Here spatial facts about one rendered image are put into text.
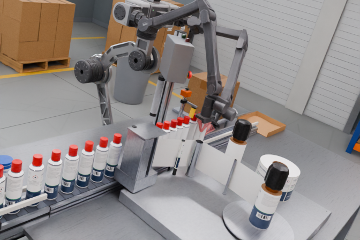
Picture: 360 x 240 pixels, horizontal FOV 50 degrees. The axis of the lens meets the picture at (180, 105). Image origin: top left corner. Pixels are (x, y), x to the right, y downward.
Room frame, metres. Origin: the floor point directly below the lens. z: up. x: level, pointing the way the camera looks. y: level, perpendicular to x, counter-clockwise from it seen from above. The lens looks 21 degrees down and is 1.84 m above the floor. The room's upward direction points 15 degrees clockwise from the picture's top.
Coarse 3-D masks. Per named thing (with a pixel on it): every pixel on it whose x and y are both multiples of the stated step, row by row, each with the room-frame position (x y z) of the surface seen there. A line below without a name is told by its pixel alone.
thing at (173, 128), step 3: (171, 120) 1.76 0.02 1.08; (174, 120) 1.77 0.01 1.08; (171, 123) 1.76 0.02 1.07; (174, 123) 1.75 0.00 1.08; (171, 126) 1.75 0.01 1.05; (174, 126) 1.75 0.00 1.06; (171, 129) 1.75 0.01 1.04; (174, 129) 1.75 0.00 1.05; (171, 132) 1.74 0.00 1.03; (174, 132) 1.75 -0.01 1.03; (171, 135) 1.74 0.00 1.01; (174, 135) 1.75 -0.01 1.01; (171, 138) 1.75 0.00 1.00; (174, 138) 1.76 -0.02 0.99
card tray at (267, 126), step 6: (252, 114) 2.82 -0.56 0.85; (258, 114) 2.86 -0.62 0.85; (252, 120) 2.74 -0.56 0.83; (258, 120) 2.77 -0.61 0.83; (264, 120) 2.81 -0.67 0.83; (270, 120) 2.80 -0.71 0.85; (258, 126) 2.64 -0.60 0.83; (264, 126) 2.67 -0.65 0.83; (270, 126) 2.70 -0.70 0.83; (276, 126) 2.74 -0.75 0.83; (282, 126) 2.68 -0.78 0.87; (258, 132) 2.53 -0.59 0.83; (264, 132) 2.56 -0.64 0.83; (270, 132) 2.51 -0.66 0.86; (276, 132) 2.61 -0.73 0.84
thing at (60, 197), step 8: (232, 128) 2.37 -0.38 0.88; (208, 136) 2.14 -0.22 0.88; (208, 144) 2.03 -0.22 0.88; (104, 176) 1.44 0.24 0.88; (88, 184) 1.35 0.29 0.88; (96, 184) 1.37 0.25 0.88; (104, 184) 1.39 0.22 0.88; (80, 192) 1.29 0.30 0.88; (48, 200) 1.19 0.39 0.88; (56, 200) 1.20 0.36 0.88
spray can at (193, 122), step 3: (195, 114) 1.92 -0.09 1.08; (195, 117) 1.91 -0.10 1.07; (192, 120) 1.91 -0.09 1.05; (195, 120) 1.91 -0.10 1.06; (189, 123) 1.90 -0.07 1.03; (192, 123) 1.90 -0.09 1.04; (195, 123) 1.90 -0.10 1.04; (192, 126) 1.90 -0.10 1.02; (195, 126) 1.91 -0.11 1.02; (189, 129) 1.90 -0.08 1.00; (192, 129) 1.90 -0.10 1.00; (195, 129) 1.91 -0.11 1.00; (189, 132) 1.90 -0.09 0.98; (192, 132) 1.90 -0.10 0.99; (189, 135) 1.90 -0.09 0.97; (192, 135) 1.91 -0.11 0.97; (186, 138) 1.90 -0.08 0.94; (189, 138) 1.90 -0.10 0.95; (192, 138) 1.91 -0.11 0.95
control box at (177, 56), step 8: (168, 40) 1.83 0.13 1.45; (176, 40) 1.79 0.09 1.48; (184, 40) 1.83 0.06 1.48; (168, 48) 1.81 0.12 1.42; (176, 48) 1.73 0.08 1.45; (184, 48) 1.74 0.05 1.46; (192, 48) 1.76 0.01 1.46; (168, 56) 1.78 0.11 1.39; (176, 56) 1.73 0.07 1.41; (184, 56) 1.75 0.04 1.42; (160, 64) 1.87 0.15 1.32; (168, 64) 1.75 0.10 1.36; (176, 64) 1.74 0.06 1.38; (184, 64) 1.75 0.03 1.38; (168, 72) 1.73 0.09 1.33; (176, 72) 1.74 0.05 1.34; (184, 72) 1.75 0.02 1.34; (168, 80) 1.73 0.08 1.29; (176, 80) 1.74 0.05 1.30; (184, 80) 1.76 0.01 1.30
